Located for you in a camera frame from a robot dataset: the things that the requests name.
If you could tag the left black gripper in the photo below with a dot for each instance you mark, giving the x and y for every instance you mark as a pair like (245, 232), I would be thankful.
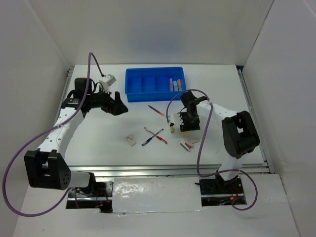
(115, 107)

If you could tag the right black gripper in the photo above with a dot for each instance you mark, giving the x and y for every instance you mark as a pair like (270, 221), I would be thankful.
(185, 127)

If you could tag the yellow highlighter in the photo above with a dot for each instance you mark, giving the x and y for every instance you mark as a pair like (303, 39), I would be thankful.
(184, 133)

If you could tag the blue pen crossed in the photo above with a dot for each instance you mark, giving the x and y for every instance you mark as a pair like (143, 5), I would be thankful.
(151, 138)

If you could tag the red pen crossed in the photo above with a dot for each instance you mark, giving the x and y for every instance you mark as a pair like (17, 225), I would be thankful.
(156, 134)

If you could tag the blue highlighter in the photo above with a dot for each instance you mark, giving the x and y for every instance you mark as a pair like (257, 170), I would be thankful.
(175, 86)

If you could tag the purple highlighter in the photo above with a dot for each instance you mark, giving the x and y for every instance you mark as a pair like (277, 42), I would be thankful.
(171, 84)

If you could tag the orange highlighter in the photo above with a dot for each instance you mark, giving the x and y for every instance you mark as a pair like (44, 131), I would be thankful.
(179, 84)

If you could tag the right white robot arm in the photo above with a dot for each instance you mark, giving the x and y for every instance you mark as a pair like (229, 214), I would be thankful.
(240, 136)

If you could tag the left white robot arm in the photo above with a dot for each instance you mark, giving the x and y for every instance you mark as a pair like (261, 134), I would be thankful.
(46, 167)

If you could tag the pink eraser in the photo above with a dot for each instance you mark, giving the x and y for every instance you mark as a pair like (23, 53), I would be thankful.
(189, 144)

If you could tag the grey white eraser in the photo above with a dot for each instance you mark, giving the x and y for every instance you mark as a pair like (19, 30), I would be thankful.
(193, 141)

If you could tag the red pen upper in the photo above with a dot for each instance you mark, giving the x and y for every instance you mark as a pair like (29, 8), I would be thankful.
(157, 111)

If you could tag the white red eraser pack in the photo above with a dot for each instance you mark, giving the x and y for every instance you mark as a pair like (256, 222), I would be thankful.
(131, 140)

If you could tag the blue compartment tray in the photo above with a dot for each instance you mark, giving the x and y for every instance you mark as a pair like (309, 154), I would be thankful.
(152, 84)

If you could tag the white foil cover sheet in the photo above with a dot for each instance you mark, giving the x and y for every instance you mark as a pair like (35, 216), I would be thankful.
(157, 195)

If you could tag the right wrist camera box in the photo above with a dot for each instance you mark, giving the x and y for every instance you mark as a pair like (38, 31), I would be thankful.
(175, 119)

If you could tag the aluminium frame rail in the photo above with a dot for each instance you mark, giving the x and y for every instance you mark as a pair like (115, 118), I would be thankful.
(161, 170)

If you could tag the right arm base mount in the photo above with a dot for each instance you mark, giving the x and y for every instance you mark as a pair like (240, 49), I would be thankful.
(212, 194)

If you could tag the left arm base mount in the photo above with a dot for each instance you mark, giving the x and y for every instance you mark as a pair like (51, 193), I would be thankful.
(101, 198)

